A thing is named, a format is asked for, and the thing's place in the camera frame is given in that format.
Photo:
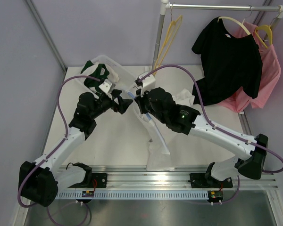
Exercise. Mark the white plastic perforated basket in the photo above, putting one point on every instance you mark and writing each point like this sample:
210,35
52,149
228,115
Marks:
95,71

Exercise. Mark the black t shirt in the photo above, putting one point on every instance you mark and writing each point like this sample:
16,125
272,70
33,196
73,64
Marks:
217,56

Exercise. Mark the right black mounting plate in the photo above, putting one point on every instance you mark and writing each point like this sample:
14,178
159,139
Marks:
198,180

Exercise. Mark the yellow hanger on rack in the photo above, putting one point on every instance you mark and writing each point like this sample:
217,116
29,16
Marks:
264,32

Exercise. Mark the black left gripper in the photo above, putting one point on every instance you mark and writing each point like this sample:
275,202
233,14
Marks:
122,104

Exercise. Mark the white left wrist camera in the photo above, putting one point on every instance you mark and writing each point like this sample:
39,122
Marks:
107,86

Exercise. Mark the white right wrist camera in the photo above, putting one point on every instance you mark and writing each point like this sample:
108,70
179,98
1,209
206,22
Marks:
144,82

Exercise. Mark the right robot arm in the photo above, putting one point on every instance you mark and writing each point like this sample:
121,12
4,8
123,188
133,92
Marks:
249,151

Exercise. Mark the white slotted cable duct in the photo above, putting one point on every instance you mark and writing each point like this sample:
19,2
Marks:
132,195

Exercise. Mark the blue hanger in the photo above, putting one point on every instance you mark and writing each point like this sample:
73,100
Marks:
156,140

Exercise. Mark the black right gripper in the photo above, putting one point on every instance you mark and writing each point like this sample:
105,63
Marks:
140,99

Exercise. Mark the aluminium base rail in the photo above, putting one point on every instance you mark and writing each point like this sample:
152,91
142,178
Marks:
138,178

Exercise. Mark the pink hanging t shirt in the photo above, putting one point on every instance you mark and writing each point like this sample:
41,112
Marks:
257,72

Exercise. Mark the black mounting plate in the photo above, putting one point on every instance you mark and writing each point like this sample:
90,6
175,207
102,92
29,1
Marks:
198,180
99,180

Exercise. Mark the yellow hanger with metal hook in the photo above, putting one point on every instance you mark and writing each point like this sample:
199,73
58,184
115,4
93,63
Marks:
162,49

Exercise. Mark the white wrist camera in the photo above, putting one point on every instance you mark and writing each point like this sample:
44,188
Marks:
144,82
107,86

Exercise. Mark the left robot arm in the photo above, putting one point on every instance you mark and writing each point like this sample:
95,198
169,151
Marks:
40,181

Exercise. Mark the cream hanger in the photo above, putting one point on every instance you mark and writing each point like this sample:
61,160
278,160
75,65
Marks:
249,8

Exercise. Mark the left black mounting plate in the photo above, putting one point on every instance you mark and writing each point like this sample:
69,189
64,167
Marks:
99,180

